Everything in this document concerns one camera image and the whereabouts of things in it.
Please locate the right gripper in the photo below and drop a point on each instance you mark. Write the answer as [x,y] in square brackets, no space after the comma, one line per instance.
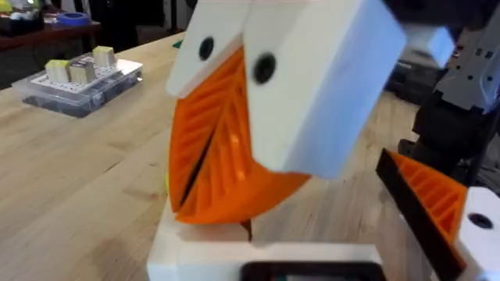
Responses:
[429,43]

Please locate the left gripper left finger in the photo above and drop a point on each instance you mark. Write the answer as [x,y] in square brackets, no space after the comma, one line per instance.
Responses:
[195,257]

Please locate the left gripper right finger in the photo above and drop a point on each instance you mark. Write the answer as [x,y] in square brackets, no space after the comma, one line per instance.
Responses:
[437,203]

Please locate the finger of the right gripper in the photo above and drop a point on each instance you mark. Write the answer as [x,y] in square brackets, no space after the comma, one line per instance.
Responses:
[312,97]
[195,129]

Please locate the black case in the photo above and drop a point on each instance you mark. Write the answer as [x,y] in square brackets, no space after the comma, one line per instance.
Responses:
[414,82]

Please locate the clear box with toy blocks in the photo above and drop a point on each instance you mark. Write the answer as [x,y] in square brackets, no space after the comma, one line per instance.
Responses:
[82,87]

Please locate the blue tape roll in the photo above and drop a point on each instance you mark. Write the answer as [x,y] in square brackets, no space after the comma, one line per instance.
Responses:
[73,18]

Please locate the dark wooden side table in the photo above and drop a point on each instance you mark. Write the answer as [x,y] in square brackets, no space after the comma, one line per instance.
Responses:
[47,35]

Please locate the black bin with clutter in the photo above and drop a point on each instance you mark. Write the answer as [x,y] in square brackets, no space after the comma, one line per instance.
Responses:
[19,19]

